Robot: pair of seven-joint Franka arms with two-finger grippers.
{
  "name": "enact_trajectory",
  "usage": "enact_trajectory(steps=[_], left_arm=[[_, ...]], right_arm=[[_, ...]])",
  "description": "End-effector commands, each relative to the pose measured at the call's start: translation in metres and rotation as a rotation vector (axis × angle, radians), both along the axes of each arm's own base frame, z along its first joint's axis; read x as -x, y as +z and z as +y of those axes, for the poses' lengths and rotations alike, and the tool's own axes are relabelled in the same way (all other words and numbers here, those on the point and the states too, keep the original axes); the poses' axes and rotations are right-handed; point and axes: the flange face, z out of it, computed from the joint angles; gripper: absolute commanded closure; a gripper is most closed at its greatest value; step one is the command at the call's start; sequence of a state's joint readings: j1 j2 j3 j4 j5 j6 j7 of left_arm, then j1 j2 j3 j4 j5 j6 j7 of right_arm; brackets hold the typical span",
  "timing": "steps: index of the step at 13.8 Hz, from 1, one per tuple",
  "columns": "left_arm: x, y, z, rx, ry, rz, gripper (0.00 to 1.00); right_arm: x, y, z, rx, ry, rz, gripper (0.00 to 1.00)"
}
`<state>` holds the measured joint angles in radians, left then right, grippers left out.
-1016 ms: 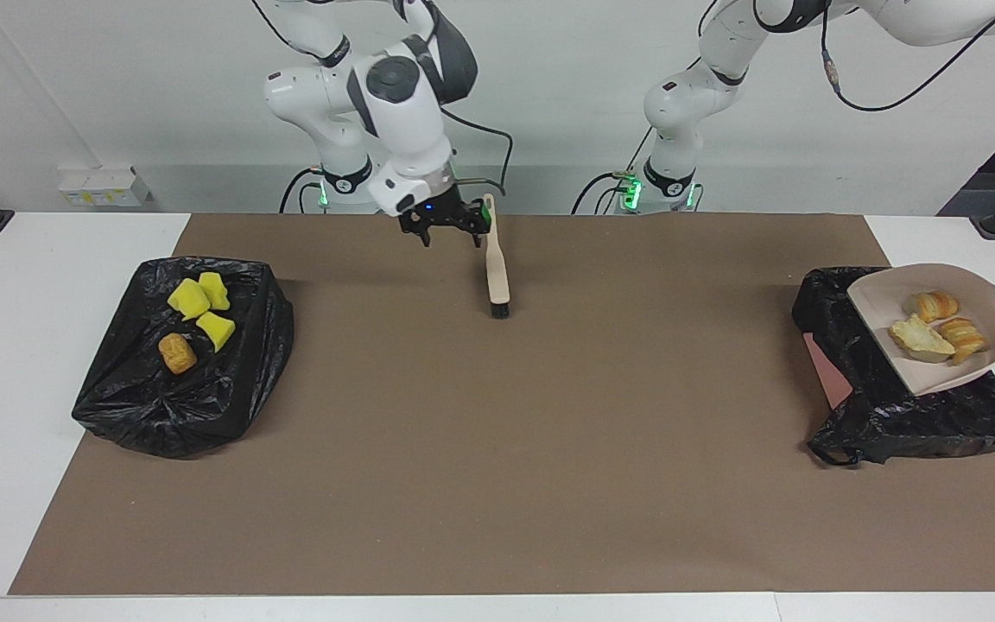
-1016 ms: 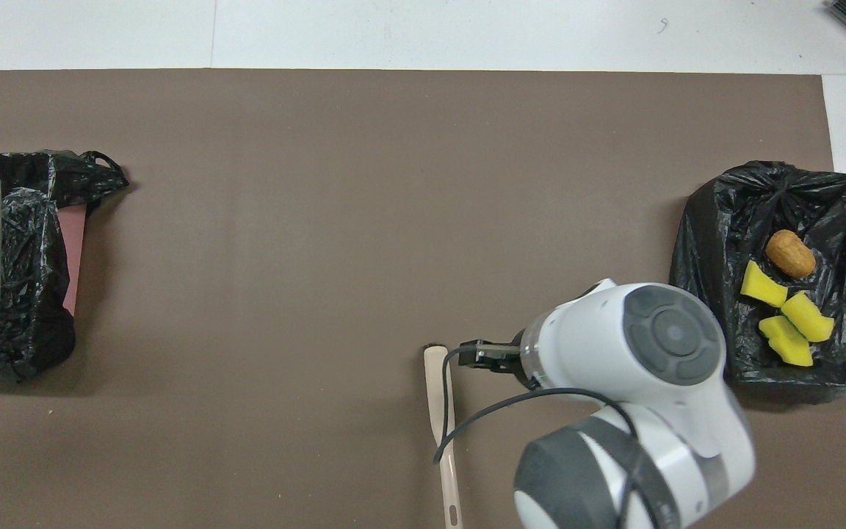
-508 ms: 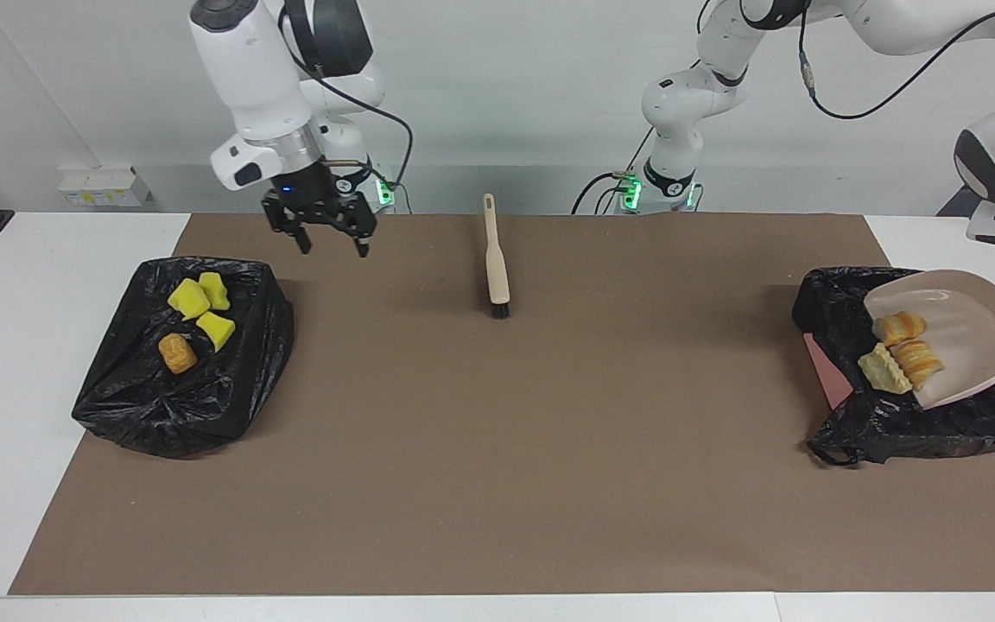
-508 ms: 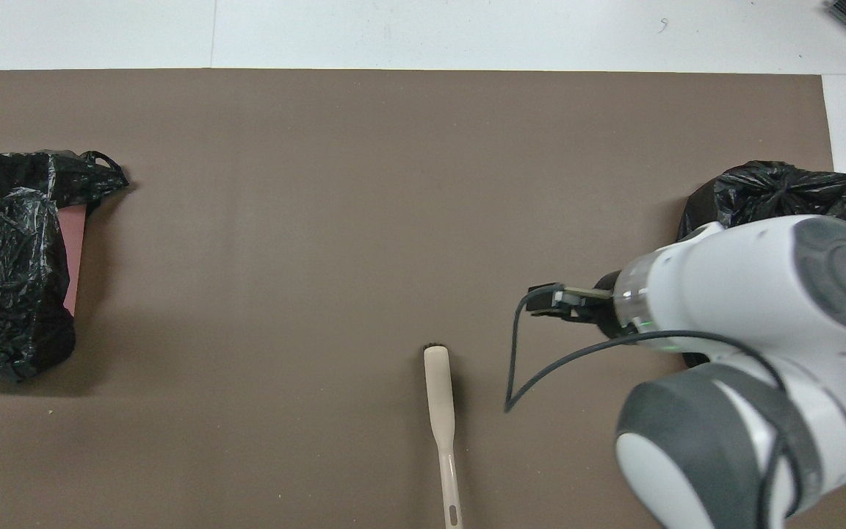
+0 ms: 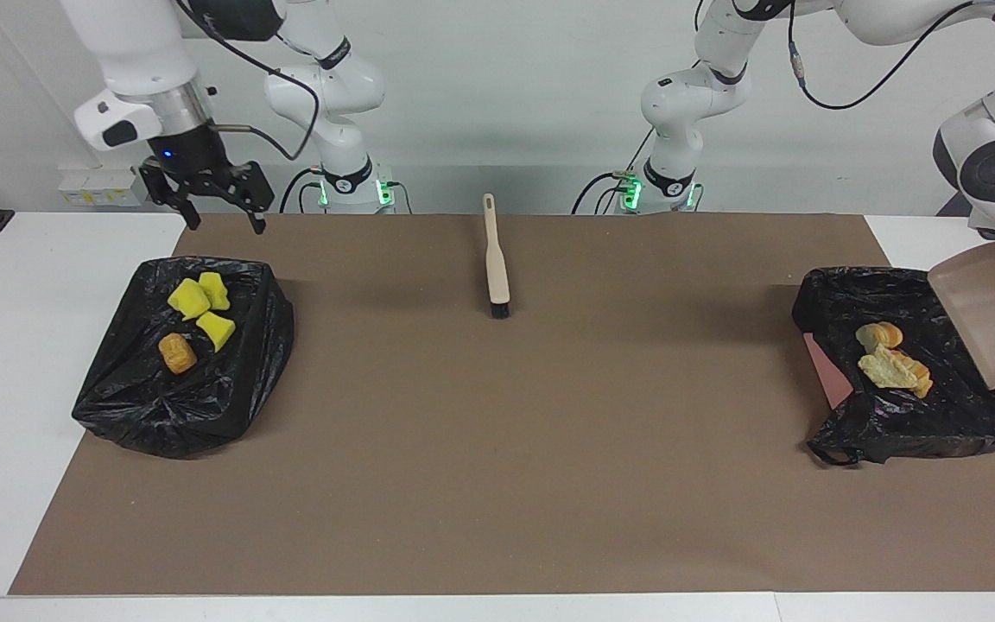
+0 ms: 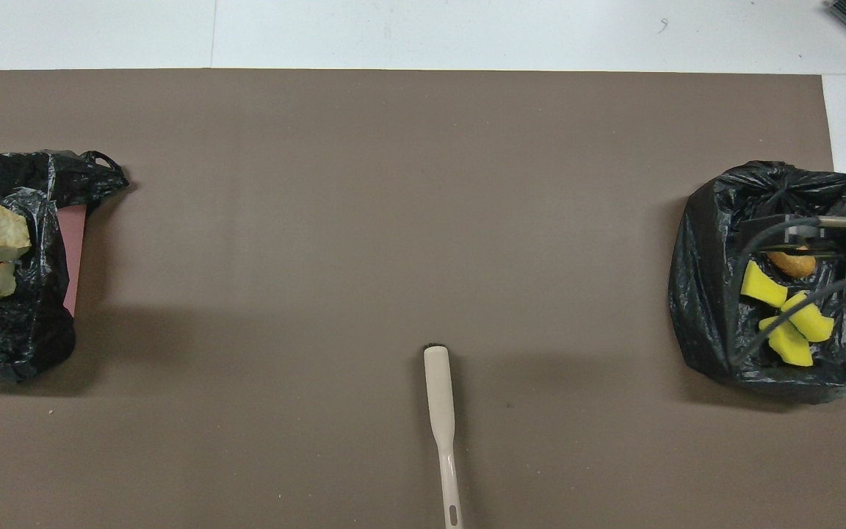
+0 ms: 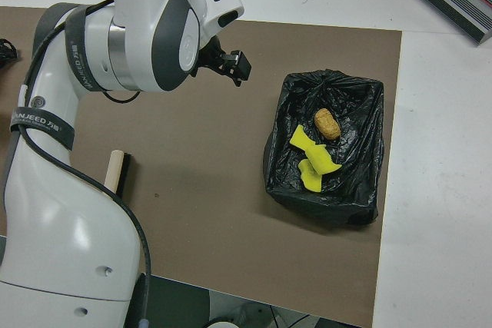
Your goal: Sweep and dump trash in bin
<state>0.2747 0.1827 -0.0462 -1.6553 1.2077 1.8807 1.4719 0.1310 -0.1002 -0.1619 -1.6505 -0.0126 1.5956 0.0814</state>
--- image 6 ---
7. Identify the pink box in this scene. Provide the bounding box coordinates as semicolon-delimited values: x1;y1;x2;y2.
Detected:
56;206;89;318

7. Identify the bin with tied black bag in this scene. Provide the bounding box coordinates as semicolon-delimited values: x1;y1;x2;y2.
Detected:
668;160;846;405

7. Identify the beige hand brush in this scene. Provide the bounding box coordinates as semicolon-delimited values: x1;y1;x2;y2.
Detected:
422;342;465;529

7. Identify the brown bread roll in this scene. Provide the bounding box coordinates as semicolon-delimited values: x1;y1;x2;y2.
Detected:
767;251;817;279

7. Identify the large brown table mat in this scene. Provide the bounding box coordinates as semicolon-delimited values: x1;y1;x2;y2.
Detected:
0;68;846;529

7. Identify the yellow sponge piece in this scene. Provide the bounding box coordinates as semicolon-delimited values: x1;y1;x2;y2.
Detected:
758;315;815;367
781;290;836;344
740;259;789;309

